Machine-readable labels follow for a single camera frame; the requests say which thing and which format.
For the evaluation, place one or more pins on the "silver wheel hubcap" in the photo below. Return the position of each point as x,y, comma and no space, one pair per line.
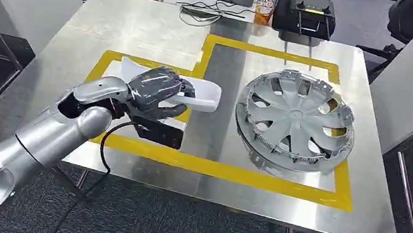
294,122

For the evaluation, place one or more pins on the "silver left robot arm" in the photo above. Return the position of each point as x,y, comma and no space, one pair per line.
50,134

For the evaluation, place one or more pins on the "black office chair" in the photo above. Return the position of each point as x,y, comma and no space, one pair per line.
405,23

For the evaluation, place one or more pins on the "plastic drink cup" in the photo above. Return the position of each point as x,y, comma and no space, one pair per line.
267,3

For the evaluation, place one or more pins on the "steel workbench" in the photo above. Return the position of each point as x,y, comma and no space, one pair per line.
140,31

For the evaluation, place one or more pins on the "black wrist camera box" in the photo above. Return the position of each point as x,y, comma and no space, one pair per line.
163,133

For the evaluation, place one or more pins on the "black carry case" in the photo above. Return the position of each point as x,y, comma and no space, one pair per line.
305,16

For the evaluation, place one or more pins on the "white plastic part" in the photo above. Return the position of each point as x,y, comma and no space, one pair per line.
205,96

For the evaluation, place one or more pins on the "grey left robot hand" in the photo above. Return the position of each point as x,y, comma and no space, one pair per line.
156,89

